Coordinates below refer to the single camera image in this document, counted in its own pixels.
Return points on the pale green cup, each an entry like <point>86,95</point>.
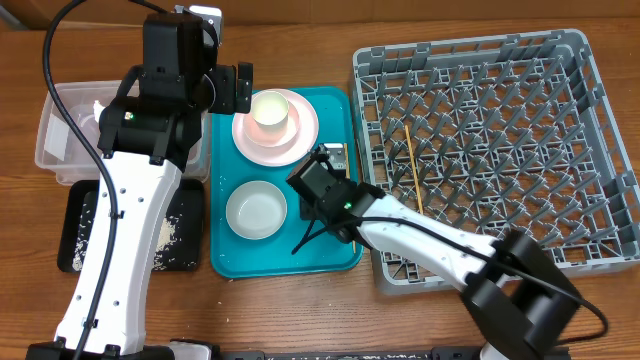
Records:
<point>270,110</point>

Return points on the large pink plate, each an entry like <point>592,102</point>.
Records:
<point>289,153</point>

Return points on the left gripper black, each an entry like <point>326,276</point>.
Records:
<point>234,92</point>

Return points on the white bowl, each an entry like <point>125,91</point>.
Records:
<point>256,210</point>

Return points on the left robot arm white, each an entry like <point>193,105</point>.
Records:
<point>146,134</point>

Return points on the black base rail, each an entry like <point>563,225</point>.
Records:
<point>437,353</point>

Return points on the white label sticker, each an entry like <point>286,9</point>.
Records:
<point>56,137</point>

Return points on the teal serving tray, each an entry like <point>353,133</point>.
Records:
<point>235,257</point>

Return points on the black tray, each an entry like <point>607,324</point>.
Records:
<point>186,210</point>

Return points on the clear plastic bin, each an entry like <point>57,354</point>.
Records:
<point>78,98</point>

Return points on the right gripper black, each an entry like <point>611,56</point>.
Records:
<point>312,211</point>

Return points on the rice grains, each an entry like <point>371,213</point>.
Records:
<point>167,239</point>

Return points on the crumpled white tissue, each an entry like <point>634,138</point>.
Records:
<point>97,110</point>

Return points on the grey dishwasher rack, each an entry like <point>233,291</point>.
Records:
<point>509,132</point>

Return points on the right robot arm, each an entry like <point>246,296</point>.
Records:
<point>519,300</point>

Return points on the wooden chopstick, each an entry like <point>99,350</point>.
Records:
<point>417,186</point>
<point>347,176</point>

